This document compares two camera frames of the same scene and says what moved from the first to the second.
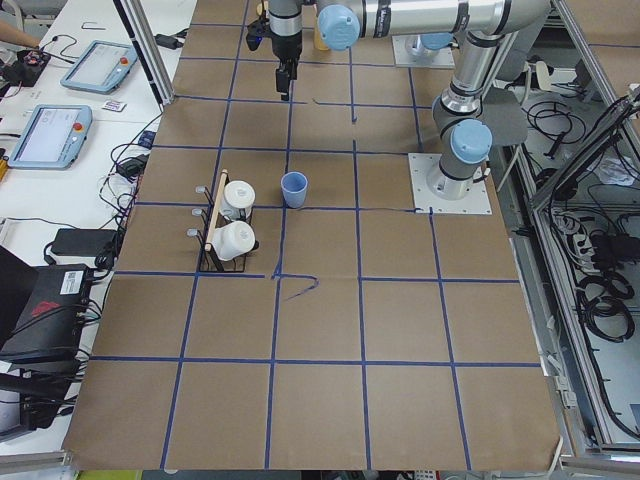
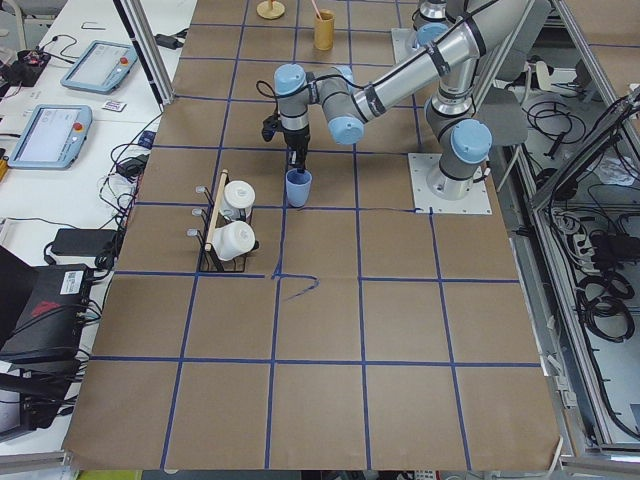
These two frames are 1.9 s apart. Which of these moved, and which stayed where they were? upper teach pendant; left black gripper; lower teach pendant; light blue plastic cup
Moved: left black gripper
Stayed: light blue plastic cup; lower teach pendant; upper teach pendant
